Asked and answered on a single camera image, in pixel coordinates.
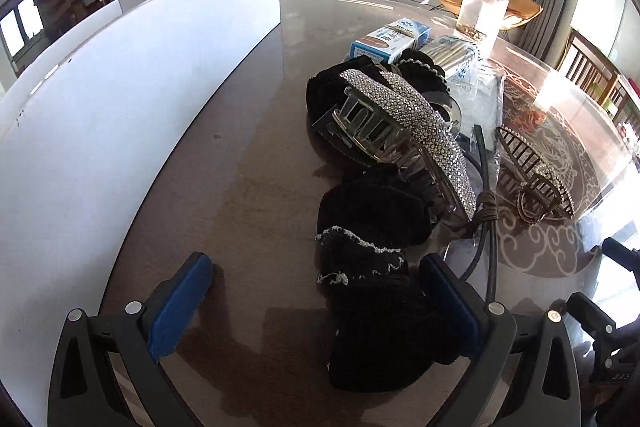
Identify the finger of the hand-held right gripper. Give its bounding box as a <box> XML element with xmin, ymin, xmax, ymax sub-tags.
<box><xmin>602</xmin><ymin>237</ymin><xmax>640</xmax><ymax>270</ymax></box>
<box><xmin>566</xmin><ymin>292</ymin><xmax>618</xmax><ymax>333</ymax></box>

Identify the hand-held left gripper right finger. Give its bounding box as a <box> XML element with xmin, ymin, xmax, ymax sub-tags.
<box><xmin>419</xmin><ymin>253</ymin><xmax>583</xmax><ymax>427</ymax></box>

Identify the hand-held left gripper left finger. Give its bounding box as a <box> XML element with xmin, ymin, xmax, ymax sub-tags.
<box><xmin>47</xmin><ymin>252</ymin><xmax>213</xmax><ymax>427</ymax></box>

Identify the black fuzzy scrunchie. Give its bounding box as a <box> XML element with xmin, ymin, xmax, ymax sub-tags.
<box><xmin>327</xmin><ymin>274</ymin><xmax>463</xmax><ymax>393</ymax></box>

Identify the bubble-wrapped phone case packet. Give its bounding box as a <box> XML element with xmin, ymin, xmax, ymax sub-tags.
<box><xmin>451</xmin><ymin>61</ymin><xmax>507</xmax><ymax>190</ymax></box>

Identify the white storage box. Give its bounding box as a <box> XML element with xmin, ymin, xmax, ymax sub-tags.
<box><xmin>0</xmin><ymin>0</ymin><xmax>281</xmax><ymax>427</ymax></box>

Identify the black scrunchie beaded white trim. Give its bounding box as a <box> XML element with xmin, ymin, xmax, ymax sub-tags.
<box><xmin>396</xmin><ymin>48</ymin><xmax>447</xmax><ymax>94</ymax></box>

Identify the bag of wooden chopsticks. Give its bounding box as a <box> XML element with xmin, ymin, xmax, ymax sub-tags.
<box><xmin>419</xmin><ymin>33</ymin><xmax>485</xmax><ymax>82</ymax></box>

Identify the blue and white cream box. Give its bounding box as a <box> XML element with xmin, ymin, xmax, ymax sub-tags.
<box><xmin>349</xmin><ymin>18</ymin><xmax>432</xmax><ymax>64</ymax></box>

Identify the brown patterned glass desktop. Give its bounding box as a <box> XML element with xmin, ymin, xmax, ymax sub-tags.
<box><xmin>97</xmin><ymin>0</ymin><xmax>640</xmax><ymax>427</ymax></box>

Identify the black scrunchie lacy white trim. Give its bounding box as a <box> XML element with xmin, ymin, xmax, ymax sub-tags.
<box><xmin>315</xmin><ymin>226</ymin><xmax>410</xmax><ymax>289</ymax></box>

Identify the gold rhinestone hair claw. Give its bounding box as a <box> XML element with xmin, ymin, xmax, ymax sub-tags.
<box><xmin>494</xmin><ymin>124</ymin><xmax>577</xmax><ymax>224</ymax></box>

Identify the tan rubber band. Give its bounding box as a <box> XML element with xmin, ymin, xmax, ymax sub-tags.
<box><xmin>475</xmin><ymin>191</ymin><xmax>502</xmax><ymax>224</ymax></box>

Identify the black velvet scrunchie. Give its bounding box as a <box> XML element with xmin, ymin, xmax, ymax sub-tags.
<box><xmin>317</xmin><ymin>181</ymin><xmax>435</xmax><ymax>244</ymax></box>
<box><xmin>305</xmin><ymin>61</ymin><xmax>386</xmax><ymax>170</ymax></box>

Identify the wooden dining chair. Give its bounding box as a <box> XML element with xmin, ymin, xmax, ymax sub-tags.
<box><xmin>556</xmin><ymin>29</ymin><xmax>622</xmax><ymax>104</ymax></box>
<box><xmin>609</xmin><ymin>76</ymin><xmax>640</xmax><ymax>120</ymax></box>

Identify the large silver rhinestone hair claw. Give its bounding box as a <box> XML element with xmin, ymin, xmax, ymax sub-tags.
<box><xmin>312</xmin><ymin>67</ymin><xmax>477</xmax><ymax>229</ymax></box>

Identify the clear plastic jar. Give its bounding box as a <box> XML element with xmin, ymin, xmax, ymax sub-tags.
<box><xmin>456</xmin><ymin>0</ymin><xmax>510</xmax><ymax>44</ymax></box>

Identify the window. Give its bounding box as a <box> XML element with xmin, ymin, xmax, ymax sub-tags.
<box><xmin>0</xmin><ymin>0</ymin><xmax>44</xmax><ymax>60</ymax></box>

